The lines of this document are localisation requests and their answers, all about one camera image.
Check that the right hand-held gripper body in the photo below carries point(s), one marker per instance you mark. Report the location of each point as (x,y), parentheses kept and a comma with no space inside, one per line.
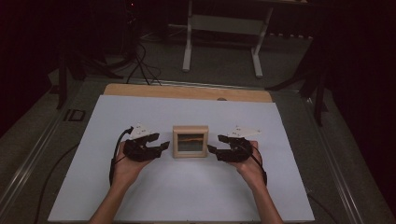
(238,152)

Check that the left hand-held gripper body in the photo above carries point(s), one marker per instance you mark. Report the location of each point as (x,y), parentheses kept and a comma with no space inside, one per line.
(138,151)

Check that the small wooden photo frame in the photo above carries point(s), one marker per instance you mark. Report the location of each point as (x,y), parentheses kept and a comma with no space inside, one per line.
(190,141)

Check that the person's right hand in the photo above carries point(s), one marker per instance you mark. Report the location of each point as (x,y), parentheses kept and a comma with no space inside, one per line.
(250,171)

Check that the person's left hand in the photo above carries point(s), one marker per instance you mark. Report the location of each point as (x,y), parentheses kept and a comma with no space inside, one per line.
(127,172)

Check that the black square floor socket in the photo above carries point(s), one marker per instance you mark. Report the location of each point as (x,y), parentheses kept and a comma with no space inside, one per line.
(74,115)

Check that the black metal stand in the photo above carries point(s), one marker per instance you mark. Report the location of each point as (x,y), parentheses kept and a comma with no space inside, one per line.
(319,96)
(62,87)

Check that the white metal desk frame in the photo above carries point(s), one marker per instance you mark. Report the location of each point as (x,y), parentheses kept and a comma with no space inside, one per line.
(187,46)

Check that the metal floor rail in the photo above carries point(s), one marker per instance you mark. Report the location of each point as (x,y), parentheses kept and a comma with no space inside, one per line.
(337,174)
(28,168)

